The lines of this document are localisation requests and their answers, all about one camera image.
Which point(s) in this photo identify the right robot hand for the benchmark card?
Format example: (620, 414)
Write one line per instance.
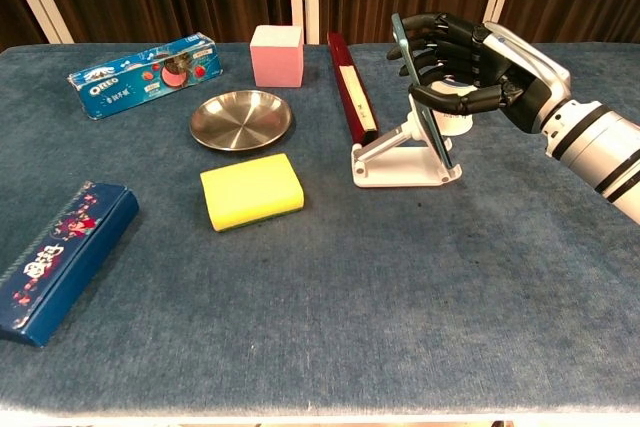
(480, 82)

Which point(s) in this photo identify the black smartphone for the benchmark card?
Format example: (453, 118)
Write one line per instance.
(422, 97)

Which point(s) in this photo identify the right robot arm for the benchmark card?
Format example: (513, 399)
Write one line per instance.
(595, 152)

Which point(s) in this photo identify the white phone stand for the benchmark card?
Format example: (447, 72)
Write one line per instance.
(400, 162)

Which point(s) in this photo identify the white paper cup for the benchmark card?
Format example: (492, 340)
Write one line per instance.
(452, 117)

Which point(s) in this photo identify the dark red long box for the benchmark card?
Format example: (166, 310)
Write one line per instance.
(350, 87)

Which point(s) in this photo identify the pink cube block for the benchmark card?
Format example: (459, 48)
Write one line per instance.
(277, 56)

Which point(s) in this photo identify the round steel plate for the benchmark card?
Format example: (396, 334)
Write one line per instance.
(241, 119)

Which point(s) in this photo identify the yellow sponge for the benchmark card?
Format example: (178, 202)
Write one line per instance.
(252, 191)

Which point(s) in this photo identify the blue table cloth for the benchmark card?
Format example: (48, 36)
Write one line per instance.
(320, 297)

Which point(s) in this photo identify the blue Oreo cookie box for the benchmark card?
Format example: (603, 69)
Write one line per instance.
(147, 74)

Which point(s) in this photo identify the dark blue printed box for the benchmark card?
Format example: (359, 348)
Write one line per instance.
(65, 262)

